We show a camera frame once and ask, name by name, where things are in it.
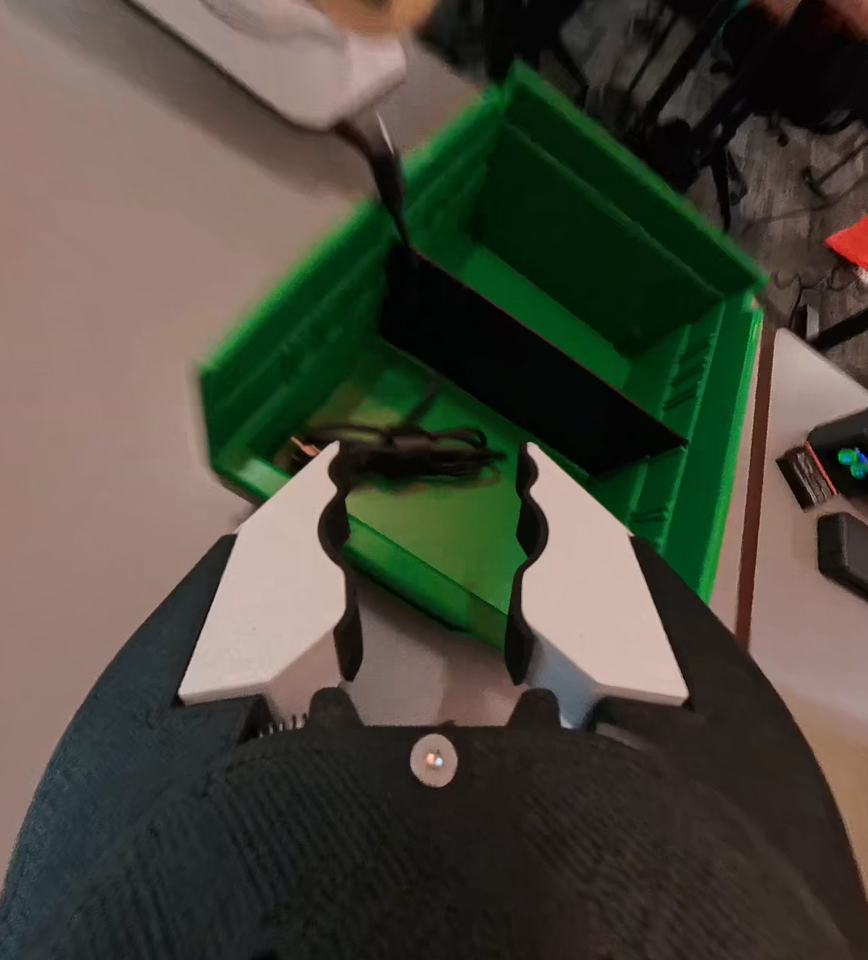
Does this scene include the black cable orange plugs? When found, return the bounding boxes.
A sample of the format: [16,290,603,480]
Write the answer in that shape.
[284,375,510,490]

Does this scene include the black device green lights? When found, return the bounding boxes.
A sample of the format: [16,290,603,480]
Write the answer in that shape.
[809,390,868,530]

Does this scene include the instruction sheet on wooden stand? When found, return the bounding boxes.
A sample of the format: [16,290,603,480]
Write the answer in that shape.
[126,0,408,132]

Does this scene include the small black box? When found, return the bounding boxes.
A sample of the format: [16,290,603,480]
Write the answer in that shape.
[775,442,840,511]

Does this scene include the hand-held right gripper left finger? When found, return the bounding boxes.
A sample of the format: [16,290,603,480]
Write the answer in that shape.
[177,441,366,712]

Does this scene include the green plastic bin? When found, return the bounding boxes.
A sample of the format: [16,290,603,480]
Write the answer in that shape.
[197,63,768,650]

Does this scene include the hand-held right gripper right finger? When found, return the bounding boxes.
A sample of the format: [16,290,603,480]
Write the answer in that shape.
[503,441,691,727]

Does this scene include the black bin divider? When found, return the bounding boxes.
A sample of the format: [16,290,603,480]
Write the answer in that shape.
[381,243,690,477]

